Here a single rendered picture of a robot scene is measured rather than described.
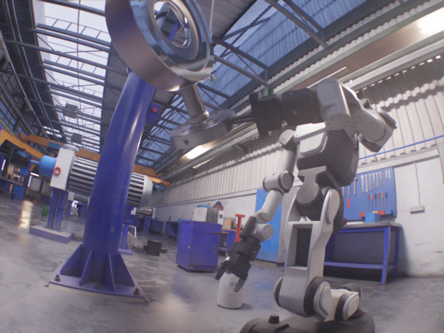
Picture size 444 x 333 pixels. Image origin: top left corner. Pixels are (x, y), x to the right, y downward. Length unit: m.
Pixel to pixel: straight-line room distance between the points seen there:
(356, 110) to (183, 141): 0.46
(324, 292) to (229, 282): 1.11
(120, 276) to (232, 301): 0.93
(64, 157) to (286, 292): 3.67
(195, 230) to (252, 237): 2.25
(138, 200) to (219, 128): 3.41
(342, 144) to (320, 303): 0.60
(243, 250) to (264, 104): 0.55
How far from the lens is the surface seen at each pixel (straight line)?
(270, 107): 0.54
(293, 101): 0.52
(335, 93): 0.53
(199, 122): 0.60
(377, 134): 0.67
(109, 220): 1.82
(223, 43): 7.23
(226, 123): 0.56
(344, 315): 1.10
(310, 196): 0.81
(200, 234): 3.14
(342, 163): 0.92
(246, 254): 0.86
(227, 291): 1.80
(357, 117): 0.60
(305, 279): 0.77
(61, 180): 3.86
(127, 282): 1.96
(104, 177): 1.85
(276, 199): 0.98
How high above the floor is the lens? 0.61
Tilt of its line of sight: 17 degrees up
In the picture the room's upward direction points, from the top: 7 degrees clockwise
